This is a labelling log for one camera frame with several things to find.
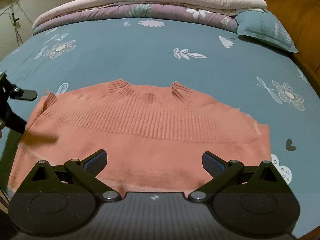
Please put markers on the pink striped sweater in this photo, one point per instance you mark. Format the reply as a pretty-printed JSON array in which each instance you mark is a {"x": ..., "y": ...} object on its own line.
[{"x": 140, "y": 135}]

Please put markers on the teal patterned pillow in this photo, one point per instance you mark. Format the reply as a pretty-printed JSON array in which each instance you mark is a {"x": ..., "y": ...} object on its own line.
[{"x": 265, "y": 30}]

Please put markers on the wooden headboard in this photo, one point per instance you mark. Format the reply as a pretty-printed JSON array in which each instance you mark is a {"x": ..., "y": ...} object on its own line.
[{"x": 297, "y": 12}]

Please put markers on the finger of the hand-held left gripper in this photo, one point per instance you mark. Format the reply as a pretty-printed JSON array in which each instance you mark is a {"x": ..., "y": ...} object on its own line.
[
  {"x": 12, "y": 117},
  {"x": 25, "y": 94}
]

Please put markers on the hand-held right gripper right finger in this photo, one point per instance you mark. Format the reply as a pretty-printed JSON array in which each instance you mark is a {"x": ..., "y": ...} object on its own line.
[{"x": 212, "y": 163}]

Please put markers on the purple floral quilt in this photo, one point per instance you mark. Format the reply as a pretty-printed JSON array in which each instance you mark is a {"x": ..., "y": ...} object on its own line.
[{"x": 162, "y": 12}]

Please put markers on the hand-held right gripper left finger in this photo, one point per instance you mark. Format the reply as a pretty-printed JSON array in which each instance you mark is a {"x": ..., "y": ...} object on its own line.
[{"x": 96, "y": 163}]

